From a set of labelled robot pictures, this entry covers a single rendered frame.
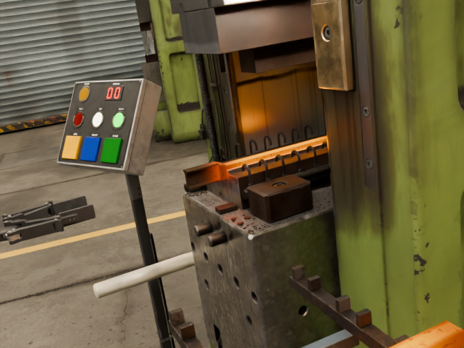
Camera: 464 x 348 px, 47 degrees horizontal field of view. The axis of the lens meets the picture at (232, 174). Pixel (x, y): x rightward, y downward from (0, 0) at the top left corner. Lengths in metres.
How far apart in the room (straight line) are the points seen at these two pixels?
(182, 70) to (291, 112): 4.58
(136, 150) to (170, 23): 4.53
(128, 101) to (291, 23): 0.61
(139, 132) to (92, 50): 7.50
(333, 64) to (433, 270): 0.42
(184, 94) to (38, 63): 3.54
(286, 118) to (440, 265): 0.70
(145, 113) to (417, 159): 0.91
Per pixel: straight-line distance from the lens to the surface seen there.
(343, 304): 0.79
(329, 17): 1.03
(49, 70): 9.10
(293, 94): 1.57
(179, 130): 6.14
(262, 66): 1.26
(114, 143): 1.63
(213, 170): 1.26
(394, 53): 0.95
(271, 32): 1.22
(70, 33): 9.07
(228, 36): 1.17
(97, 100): 1.77
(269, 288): 1.17
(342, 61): 1.01
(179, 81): 6.11
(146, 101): 1.63
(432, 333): 0.72
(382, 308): 1.16
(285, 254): 1.16
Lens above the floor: 1.35
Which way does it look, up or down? 17 degrees down
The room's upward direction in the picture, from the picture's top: 8 degrees counter-clockwise
